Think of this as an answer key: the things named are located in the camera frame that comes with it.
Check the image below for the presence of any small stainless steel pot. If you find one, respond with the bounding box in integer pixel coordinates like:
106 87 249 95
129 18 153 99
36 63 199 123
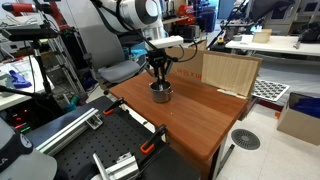
148 80 174 104

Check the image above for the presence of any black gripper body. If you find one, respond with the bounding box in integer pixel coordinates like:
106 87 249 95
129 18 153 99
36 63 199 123
146 48 176 69

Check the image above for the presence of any round floor drain grate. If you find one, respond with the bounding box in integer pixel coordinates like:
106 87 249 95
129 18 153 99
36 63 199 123
230 128 262 151

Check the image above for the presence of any black computer with LEDs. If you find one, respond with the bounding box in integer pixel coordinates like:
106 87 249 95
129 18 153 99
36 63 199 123
6 104 64 134

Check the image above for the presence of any black perforated breadboard plate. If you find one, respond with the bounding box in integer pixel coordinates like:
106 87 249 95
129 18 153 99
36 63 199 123
54 113 168 180

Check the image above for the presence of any white background table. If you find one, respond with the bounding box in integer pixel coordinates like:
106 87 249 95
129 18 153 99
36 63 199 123
224 33 320 58

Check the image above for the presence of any checkerboard calibration board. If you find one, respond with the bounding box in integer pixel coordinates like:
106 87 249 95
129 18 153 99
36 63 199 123
251 78 291 103

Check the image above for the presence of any black workbench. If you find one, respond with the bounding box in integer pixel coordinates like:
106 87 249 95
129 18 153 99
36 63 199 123
26 95 201 180

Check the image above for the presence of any open cardboard box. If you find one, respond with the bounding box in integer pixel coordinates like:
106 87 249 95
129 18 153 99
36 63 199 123
276 91 320 147

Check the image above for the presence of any black camera on stand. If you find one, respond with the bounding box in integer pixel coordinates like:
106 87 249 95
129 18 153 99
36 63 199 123
0 23 61 101

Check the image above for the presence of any small light wooden box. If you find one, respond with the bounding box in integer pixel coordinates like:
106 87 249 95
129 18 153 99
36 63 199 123
252 28 273 44

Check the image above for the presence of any brown cardboard panel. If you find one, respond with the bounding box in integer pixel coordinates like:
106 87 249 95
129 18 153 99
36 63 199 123
164 46 264 100

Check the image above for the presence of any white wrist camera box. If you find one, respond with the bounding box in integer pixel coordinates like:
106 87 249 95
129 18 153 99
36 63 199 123
149 35 185 50

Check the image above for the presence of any long aluminium extrusion rail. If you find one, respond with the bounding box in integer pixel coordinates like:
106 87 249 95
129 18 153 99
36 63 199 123
34 107 104 157

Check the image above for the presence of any blue glove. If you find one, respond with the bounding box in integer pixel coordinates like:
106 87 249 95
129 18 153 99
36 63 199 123
8 69 33 89

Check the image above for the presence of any black clamp with orange handle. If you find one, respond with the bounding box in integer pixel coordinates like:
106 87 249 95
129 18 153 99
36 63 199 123
139 124 168 155
102 97 126 117

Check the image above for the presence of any grey office chair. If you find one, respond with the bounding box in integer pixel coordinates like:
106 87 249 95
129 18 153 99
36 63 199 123
78 24 144 96

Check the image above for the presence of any grey and black cap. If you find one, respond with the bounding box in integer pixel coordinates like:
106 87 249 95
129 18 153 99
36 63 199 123
0 116 58 180

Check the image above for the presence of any short aluminium extrusion bracket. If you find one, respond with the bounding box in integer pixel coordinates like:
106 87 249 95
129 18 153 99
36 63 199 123
92 151 139 180

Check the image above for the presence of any blue plastic bag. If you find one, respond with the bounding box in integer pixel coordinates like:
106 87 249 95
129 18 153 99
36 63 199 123
289 95 320 119

